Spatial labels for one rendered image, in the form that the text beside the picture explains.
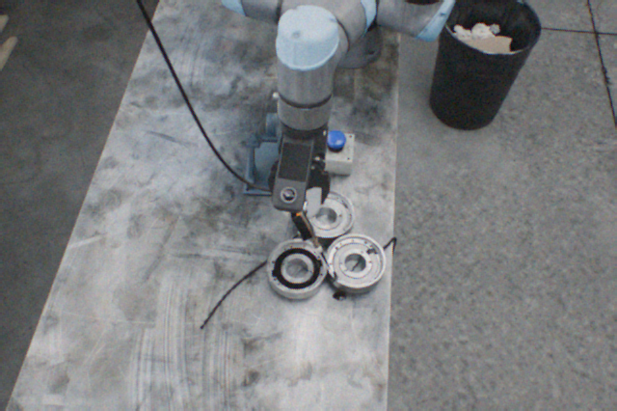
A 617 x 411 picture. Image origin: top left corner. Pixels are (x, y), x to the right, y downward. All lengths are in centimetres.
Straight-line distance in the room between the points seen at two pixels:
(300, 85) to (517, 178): 161
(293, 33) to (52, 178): 171
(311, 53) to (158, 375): 58
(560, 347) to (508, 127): 88
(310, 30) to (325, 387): 56
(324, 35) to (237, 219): 50
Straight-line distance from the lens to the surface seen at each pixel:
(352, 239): 107
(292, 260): 105
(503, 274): 206
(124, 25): 281
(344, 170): 116
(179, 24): 150
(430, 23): 123
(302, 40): 72
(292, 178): 82
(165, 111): 131
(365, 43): 135
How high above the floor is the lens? 176
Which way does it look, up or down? 58 degrees down
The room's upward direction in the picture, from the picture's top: 1 degrees clockwise
